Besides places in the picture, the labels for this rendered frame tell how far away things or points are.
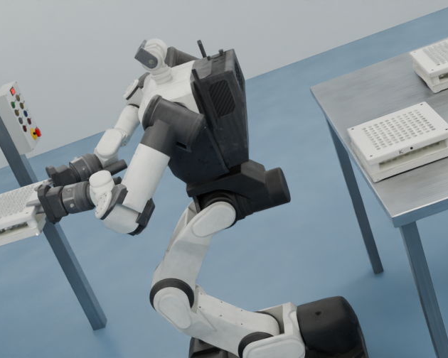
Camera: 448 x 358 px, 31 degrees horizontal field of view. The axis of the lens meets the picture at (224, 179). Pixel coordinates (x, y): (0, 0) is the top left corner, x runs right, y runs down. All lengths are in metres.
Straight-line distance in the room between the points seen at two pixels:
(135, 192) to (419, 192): 0.73
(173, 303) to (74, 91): 3.75
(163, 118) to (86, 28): 3.94
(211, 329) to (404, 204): 0.87
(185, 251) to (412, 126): 0.78
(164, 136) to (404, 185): 0.64
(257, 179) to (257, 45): 3.74
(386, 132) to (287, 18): 3.78
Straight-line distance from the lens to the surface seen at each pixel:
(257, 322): 2.68
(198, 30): 5.96
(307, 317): 2.64
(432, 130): 2.25
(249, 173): 2.35
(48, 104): 6.16
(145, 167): 2.05
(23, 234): 2.46
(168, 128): 2.06
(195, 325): 2.59
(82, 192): 2.36
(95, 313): 3.68
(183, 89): 2.19
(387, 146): 2.21
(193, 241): 2.43
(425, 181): 2.15
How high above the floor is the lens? 1.87
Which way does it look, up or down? 24 degrees down
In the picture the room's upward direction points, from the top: 21 degrees counter-clockwise
